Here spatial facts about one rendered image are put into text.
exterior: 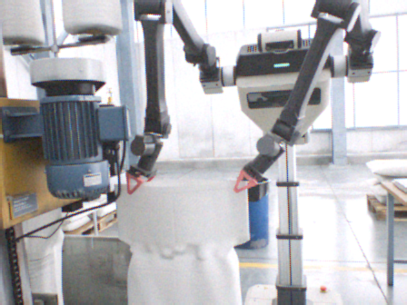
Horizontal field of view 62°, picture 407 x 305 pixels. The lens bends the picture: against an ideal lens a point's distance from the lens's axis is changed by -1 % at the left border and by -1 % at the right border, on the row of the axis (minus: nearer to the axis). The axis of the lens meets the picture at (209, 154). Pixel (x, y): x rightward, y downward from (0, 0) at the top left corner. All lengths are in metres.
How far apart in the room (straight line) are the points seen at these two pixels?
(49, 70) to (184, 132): 8.77
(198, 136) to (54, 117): 8.65
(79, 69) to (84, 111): 0.10
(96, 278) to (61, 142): 1.07
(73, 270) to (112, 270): 0.22
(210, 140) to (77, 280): 7.79
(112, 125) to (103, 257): 1.00
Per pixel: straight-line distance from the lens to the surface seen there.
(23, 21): 1.20
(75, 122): 0.87
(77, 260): 1.86
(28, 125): 0.95
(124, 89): 10.01
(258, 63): 1.46
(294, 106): 1.05
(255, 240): 3.43
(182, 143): 9.62
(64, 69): 0.86
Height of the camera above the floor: 1.25
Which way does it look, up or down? 5 degrees down
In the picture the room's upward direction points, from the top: 3 degrees counter-clockwise
